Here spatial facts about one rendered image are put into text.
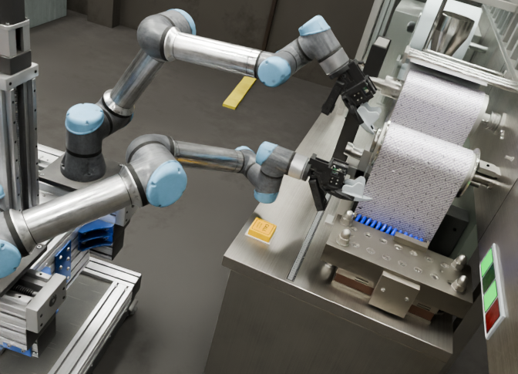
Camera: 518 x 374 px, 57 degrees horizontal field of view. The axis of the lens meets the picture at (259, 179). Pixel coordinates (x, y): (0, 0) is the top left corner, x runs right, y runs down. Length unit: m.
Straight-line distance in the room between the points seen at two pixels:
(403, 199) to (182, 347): 1.28
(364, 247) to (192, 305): 1.27
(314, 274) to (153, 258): 1.38
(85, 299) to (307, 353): 1.02
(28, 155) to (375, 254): 1.05
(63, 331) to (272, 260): 0.97
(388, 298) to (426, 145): 0.43
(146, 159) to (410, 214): 0.76
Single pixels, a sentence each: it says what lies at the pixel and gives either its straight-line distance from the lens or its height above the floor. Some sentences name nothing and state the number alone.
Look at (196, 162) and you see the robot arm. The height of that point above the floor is 1.07.
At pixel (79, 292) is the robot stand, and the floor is 0.21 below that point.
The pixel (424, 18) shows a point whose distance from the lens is 2.31.
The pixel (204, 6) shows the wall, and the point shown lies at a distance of 5.58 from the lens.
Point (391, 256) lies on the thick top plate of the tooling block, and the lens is 1.37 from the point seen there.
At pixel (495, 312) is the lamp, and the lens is 1.09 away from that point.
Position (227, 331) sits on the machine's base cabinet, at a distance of 1.56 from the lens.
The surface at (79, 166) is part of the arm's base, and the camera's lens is 1.70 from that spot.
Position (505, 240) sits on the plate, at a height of 1.26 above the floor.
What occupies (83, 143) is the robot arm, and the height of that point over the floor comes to 0.96.
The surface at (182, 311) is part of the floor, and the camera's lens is 2.40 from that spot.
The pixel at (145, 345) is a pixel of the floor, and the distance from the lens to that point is 2.27.
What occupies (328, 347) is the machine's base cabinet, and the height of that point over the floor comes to 0.73.
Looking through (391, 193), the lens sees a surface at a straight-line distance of 1.42.
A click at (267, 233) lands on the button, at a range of 1.45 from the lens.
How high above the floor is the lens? 1.81
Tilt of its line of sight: 32 degrees down
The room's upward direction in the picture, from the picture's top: 15 degrees clockwise
